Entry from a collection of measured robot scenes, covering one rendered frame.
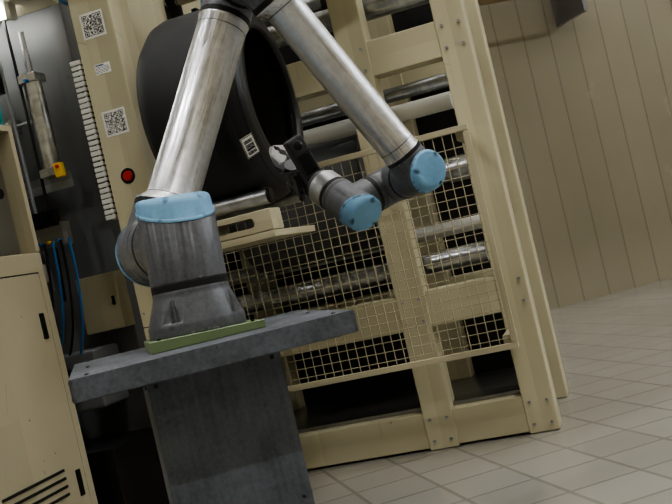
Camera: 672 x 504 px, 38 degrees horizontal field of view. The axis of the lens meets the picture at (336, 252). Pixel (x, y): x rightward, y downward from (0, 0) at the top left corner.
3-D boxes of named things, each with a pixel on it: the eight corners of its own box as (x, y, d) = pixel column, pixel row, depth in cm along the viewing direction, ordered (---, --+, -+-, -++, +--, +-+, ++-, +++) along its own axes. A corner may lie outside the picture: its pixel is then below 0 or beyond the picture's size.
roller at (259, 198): (152, 221, 273) (156, 212, 277) (159, 234, 276) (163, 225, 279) (267, 192, 263) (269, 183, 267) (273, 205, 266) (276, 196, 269)
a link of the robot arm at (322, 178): (315, 189, 227) (347, 168, 231) (303, 180, 231) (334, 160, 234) (322, 217, 233) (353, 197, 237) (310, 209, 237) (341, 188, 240)
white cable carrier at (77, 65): (105, 220, 288) (69, 62, 288) (114, 220, 293) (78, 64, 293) (119, 217, 286) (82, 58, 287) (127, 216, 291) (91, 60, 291)
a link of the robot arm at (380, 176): (432, 187, 230) (392, 209, 224) (408, 195, 240) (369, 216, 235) (414, 151, 229) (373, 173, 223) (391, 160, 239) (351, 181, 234)
